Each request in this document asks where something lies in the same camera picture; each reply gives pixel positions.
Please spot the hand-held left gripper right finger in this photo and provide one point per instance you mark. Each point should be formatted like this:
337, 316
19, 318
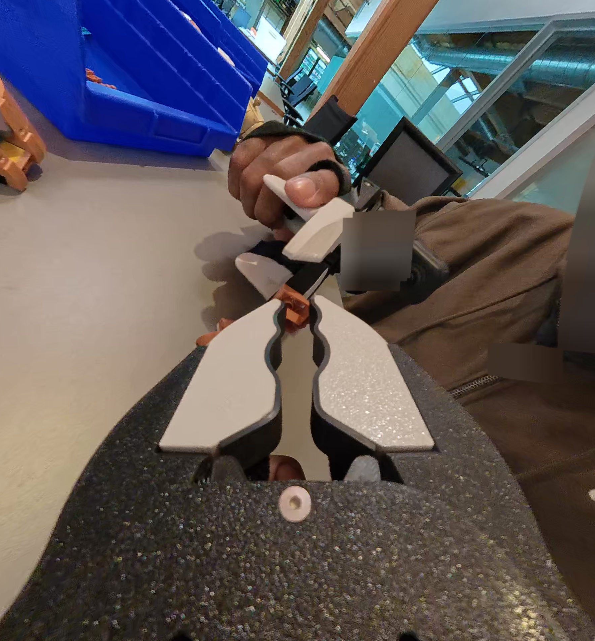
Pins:
372, 395

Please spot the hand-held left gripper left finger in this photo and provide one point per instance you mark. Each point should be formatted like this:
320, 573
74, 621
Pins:
222, 395

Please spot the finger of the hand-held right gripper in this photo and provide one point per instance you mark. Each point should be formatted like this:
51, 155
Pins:
317, 235
262, 275

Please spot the small orange brown brick assembly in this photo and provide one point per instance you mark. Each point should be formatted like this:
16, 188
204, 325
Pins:
295, 310

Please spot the blue plastic bin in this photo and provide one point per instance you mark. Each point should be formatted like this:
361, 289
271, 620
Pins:
227, 45
127, 90

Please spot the person's right forearm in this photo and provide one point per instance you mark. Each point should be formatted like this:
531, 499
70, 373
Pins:
478, 250

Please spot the grey desk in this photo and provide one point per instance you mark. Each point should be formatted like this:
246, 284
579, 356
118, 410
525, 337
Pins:
77, 300

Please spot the person's left hand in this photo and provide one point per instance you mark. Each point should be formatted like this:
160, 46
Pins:
285, 468

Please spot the small orange brown brick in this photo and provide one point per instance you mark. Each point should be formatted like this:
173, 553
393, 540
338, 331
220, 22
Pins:
210, 338

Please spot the black monitor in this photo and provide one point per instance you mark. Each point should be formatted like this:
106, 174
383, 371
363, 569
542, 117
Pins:
412, 165

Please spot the black office chair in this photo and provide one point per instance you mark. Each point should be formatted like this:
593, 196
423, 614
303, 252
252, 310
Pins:
297, 92
327, 120

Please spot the tan brick piece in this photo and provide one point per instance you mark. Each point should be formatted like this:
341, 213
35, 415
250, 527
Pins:
251, 112

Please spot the loose orange bricks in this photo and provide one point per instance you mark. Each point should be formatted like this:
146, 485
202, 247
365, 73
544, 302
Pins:
99, 79

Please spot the colourful brick model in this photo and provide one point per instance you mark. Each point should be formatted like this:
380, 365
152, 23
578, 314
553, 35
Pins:
17, 145

